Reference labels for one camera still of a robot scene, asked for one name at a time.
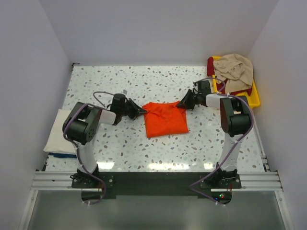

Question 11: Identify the beige t shirt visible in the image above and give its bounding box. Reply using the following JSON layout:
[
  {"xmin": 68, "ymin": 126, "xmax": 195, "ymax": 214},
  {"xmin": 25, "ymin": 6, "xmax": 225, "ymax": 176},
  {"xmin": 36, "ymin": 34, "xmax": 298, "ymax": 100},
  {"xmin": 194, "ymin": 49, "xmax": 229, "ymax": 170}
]
[{"xmin": 213, "ymin": 54, "xmax": 253, "ymax": 93}]

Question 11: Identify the yellow plastic tray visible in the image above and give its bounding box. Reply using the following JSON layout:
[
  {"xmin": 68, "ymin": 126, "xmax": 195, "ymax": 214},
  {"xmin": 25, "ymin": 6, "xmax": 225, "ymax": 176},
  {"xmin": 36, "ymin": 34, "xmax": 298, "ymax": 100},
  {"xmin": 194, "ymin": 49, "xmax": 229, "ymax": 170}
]
[{"xmin": 211, "ymin": 56, "xmax": 261, "ymax": 111}]

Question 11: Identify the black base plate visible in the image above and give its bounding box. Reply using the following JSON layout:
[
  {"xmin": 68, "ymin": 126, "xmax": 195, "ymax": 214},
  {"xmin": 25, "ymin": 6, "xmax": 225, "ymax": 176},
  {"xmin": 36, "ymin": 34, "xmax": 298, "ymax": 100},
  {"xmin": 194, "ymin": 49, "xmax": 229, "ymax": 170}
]
[{"xmin": 70, "ymin": 172, "xmax": 242, "ymax": 204}]

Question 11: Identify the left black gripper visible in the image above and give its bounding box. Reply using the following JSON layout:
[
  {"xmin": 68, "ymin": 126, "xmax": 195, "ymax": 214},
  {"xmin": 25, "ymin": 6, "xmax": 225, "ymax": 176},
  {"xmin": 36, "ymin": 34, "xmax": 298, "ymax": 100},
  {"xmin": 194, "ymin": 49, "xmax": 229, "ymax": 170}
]
[{"xmin": 119, "ymin": 98, "xmax": 146, "ymax": 120}]

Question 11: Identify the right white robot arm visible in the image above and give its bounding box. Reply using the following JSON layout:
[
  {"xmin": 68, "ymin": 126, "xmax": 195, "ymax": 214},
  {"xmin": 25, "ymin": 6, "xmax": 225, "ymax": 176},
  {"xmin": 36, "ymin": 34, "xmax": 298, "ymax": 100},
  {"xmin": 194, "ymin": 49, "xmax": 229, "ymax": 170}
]
[{"xmin": 177, "ymin": 78, "xmax": 254, "ymax": 188}]

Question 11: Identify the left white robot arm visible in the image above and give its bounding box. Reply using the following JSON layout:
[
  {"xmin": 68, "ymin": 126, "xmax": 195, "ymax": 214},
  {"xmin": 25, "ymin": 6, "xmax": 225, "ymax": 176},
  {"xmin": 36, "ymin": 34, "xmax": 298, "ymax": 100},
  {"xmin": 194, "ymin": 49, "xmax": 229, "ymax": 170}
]
[{"xmin": 62, "ymin": 93, "xmax": 147, "ymax": 188}]

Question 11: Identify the aluminium frame rail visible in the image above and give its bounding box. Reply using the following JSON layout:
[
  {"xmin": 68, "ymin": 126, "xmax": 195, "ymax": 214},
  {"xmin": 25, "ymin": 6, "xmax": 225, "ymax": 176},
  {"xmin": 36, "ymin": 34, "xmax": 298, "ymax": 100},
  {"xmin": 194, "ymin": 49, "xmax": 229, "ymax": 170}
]
[{"xmin": 30, "ymin": 171, "xmax": 81, "ymax": 191}]

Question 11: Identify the folded cream t shirt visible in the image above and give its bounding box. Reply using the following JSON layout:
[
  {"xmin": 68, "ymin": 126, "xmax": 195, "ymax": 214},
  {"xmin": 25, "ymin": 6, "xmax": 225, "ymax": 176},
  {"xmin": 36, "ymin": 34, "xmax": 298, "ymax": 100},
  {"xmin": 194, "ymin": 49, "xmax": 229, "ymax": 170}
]
[{"xmin": 43, "ymin": 109, "xmax": 76, "ymax": 156}]

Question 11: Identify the orange t shirt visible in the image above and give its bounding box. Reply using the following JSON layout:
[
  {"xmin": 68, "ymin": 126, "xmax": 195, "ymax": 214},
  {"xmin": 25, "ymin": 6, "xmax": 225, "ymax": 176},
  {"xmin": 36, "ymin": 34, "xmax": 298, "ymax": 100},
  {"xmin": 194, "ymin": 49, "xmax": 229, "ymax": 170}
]
[{"xmin": 142, "ymin": 101, "xmax": 189, "ymax": 138}]

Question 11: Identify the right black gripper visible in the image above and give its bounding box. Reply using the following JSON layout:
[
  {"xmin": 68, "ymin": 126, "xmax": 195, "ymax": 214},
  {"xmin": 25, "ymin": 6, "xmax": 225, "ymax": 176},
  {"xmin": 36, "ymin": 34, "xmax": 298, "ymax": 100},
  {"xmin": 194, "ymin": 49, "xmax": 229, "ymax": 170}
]
[{"xmin": 176, "ymin": 89, "xmax": 201, "ymax": 111}]

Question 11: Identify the dark red t shirt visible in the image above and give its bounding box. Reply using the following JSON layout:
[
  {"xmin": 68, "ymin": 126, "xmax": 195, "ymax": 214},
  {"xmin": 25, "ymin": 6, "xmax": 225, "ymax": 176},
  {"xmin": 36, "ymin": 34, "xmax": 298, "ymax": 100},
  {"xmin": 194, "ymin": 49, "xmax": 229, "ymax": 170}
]
[{"xmin": 207, "ymin": 56, "xmax": 253, "ymax": 96}]

